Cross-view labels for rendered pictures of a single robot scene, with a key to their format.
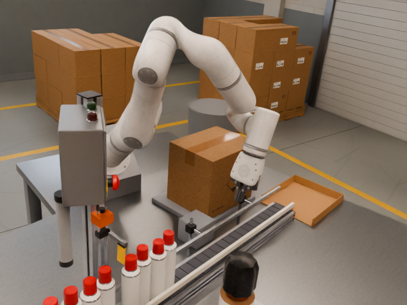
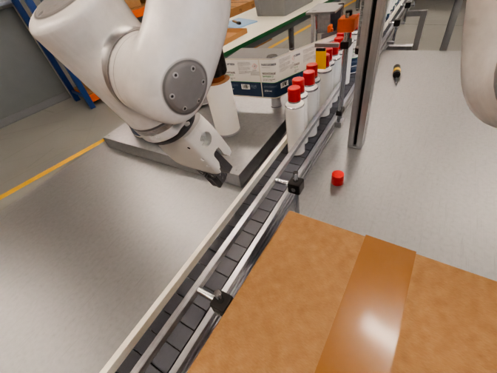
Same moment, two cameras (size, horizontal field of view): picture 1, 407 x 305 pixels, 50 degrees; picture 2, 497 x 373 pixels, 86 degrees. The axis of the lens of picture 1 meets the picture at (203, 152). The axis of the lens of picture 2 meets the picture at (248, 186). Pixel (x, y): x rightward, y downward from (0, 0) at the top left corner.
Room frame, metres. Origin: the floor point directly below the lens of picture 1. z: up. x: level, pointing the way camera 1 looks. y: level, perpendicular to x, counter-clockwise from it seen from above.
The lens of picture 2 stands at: (1.71, -0.08, 1.38)
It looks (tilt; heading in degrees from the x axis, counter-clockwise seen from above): 43 degrees down; 180
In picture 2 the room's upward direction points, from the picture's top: 12 degrees counter-clockwise
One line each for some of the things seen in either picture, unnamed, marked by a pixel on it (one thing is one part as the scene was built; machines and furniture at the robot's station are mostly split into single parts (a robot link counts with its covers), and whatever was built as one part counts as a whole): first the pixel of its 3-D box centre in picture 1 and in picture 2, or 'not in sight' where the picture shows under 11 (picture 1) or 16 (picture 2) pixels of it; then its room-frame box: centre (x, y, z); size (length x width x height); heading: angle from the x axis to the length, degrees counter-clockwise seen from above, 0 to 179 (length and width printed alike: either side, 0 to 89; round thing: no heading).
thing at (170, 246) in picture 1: (167, 260); (295, 122); (1.06, 0.08, 0.98); 0.05 x 0.05 x 0.20
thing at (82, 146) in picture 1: (83, 153); not in sight; (0.93, 0.28, 1.38); 0.17 x 0.10 x 0.19; 16
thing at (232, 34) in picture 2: not in sight; (223, 36); (-0.73, -0.04, 0.82); 0.34 x 0.24 x 0.04; 136
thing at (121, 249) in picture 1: (121, 253); (320, 58); (0.93, 0.19, 1.09); 0.03 x 0.01 x 0.06; 51
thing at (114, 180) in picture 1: (112, 182); not in sight; (0.90, 0.21, 1.32); 0.04 x 0.03 x 0.04; 16
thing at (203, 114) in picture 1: (211, 138); not in sight; (3.62, -0.06, 0.31); 0.46 x 0.46 x 0.62
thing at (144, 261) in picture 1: (142, 276); (308, 105); (0.98, 0.14, 0.98); 0.05 x 0.05 x 0.20
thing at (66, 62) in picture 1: (89, 78); not in sight; (4.72, 1.34, 0.45); 1.20 x 0.83 x 0.89; 42
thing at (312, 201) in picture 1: (302, 198); not in sight; (1.74, -0.47, 0.85); 0.30 x 0.26 x 0.04; 141
